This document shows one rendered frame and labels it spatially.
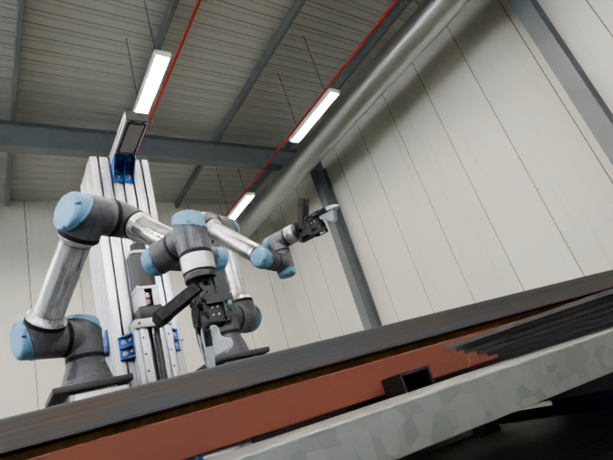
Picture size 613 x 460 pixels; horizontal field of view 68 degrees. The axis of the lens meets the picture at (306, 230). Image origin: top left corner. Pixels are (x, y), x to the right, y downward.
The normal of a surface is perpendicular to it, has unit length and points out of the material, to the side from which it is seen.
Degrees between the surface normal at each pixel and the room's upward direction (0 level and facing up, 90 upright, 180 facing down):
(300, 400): 90
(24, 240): 90
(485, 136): 90
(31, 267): 90
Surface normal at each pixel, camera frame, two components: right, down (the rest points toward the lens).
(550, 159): -0.81, 0.02
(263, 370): 0.34, -0.45
